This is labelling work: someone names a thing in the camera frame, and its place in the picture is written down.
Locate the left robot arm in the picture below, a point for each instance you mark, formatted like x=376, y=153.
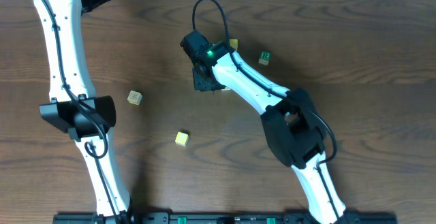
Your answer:
x=75, y=109

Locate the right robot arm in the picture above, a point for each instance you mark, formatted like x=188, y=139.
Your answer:
x=294, y=131

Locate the yellow top wooden block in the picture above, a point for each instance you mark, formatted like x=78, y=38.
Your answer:
x=234, y=43

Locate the yellow wooden block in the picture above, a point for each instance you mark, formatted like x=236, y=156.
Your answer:
x=234, y=43
x=181, y=138

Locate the green letter R block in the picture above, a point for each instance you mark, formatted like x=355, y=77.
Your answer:
x=264, y=58

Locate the tan patterned wooden block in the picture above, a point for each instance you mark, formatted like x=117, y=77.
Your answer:
x=134, y=97

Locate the white picture wooden block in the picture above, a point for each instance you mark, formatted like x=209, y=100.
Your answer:
x=291, y=118

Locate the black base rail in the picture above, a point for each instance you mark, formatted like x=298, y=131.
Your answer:
x=225, y=218

